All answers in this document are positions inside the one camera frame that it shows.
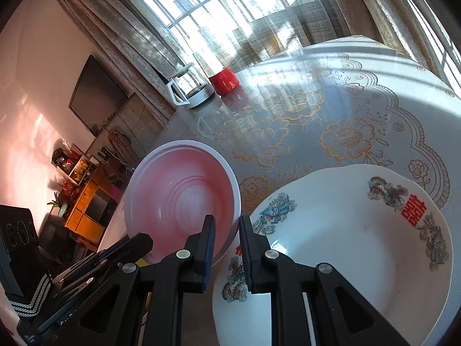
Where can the orange wooden cabinet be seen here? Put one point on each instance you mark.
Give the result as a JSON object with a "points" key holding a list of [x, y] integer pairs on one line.
{"points": [[86, 209]]}

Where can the display shelf with ornaments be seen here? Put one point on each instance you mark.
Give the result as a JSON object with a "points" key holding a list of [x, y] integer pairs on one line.
{"points": [[74, 165]]}

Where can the sheer white curtain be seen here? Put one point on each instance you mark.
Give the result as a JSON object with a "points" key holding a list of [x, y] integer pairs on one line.
{"points": [[234, 10]]}

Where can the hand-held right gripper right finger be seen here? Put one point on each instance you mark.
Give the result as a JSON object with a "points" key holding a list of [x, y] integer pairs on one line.
{"points": [[245, 248]]}

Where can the white phoenix print plate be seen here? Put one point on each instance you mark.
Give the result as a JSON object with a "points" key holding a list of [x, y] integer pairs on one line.
{"points": [[342, 252]]}

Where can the grey patterned curtain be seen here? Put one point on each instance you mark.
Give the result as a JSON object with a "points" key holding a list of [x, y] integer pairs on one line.
{"points": [[403, 7], [119, 39]]}

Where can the wooden chair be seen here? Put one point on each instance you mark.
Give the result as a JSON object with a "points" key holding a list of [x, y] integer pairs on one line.
{"points": [[122, 146]]}

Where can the red cup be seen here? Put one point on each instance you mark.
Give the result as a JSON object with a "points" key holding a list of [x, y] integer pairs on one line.
{"points": [[225, 81]]}

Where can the floral lace tablecloth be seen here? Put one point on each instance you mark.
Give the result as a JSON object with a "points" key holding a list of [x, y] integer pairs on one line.
{"points": [[324, 126]]}

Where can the potted plant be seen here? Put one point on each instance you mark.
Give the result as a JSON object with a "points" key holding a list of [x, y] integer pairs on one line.
{"points": [[59, 205]]}

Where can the red plastic bowl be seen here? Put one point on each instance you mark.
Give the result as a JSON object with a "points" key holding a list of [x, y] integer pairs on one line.
{"points": [[180, 198]]}

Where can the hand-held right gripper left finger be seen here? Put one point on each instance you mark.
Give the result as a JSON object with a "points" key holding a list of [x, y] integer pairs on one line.
{"points": [[209, 248]]}

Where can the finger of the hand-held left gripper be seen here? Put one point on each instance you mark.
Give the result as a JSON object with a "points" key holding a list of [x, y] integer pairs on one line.
{"points": [[90, 270], [135, 247]]}

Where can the wall television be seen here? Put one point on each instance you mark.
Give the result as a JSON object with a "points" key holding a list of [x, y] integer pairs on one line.
{"points": [[95, 97]]}

